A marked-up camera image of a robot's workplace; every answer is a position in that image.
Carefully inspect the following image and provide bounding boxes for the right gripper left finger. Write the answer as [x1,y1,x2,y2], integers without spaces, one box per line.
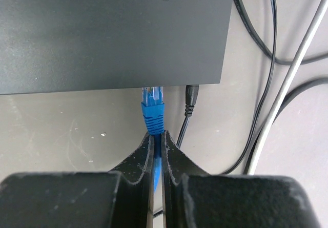
[1,135,154,227]

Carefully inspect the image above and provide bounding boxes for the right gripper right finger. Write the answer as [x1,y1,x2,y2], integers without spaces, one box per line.
[161,132,320,227]

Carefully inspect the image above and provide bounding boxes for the blue ethernet cable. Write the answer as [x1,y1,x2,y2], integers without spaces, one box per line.
[140,86,165,200]

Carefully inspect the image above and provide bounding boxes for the adapter thin black cord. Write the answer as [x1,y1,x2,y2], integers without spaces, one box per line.
[176,0,278,175]

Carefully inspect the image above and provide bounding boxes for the black ethernet cable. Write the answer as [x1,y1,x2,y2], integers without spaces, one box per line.
[233,0,328,162]

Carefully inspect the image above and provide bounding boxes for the black network switch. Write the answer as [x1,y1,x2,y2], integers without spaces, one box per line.
[1,0,233,94]

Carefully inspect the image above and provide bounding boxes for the grey ethernet cable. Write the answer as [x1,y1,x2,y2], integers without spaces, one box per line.
[247,0,328,175]

